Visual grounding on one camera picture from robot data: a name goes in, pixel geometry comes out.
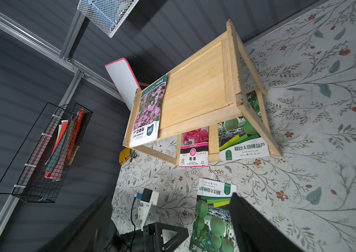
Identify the red paper folder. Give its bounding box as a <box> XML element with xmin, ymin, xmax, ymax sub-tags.
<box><xmin>66</xmin><ymin>109</ymin><xmax>84</xmax><ymax>161</ymax></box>

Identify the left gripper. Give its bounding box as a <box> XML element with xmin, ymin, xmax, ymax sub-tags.
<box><xmin>114</xmin><ymin>222</ymin><xmax>189</xmax><ymax>252</ymax></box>

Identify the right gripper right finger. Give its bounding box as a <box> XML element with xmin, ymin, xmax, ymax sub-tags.
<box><xmin>229</xmin><ymin>193</ymin><xmax>302</xmax><ymax>252</ymax></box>

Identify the pink framed whiteboard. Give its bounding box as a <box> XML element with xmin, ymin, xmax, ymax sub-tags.
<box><xmin>105</xmin><ymin>58</ymin><xmax>141</xmax><ymax>110</ymax></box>

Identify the wooden two-tier shelf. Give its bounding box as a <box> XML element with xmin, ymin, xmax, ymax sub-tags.
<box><xmin>122</xmin><ymin>19</ymin><xmax>282</xmax><ymax>166</ymax></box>

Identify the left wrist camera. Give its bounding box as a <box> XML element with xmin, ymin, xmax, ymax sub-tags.
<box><xmin>136</xmin><ymin>188</ymin><xmax>160</xmax><ymax>230</ymax></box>

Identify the white wire wall basket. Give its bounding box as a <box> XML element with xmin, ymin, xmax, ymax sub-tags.
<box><xmin>78</xmin><ymin>0</ymin><xmax>139</xmax><ymax>38</ymax></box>

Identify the green gourd seed bag top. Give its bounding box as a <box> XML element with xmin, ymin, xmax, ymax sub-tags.
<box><xmin>189</xmin><ymin>178</ymin><xmax>237</xmax><ymax>252</ymax></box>

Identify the green gourd seed bag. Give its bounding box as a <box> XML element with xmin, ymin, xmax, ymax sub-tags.
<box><xmin>217</xmin><ymin>90</ymin><xmax>271</xmax><ymax>163</ymax></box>
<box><xmin>189</xmin><ymin>178</ymin><xmax>237</xmax><ymax>252</ymax></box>

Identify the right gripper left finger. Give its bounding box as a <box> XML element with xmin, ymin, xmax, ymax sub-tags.
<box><xmin>39</xmin><ymin>196</ymin><xmax>112</xmax><ymax>252</ymax></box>

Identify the pink flower seed bag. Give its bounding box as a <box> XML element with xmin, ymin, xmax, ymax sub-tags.
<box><xmin>179</xmin><ymin>127</ymin><xmax>209</xmax><ymax>168</ymax></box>

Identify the black wire side basket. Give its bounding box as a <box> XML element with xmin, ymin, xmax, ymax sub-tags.
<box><xmin>0</xmin><ymin>102</ymin><xmax>93</xmax><ymax>203</ymax></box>

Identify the purple flower seed bag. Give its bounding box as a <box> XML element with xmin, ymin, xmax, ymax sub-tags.
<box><xmin>130</xmin><ymin>75</ymin><xmax>167</xmax><ymax>147</ymax></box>

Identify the green gourd seed bag bottom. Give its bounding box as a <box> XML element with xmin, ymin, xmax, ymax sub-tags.
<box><xmin>217</xmin><ymin>90</ymin><xmax>271</xmax><ymax>163</ymax></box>

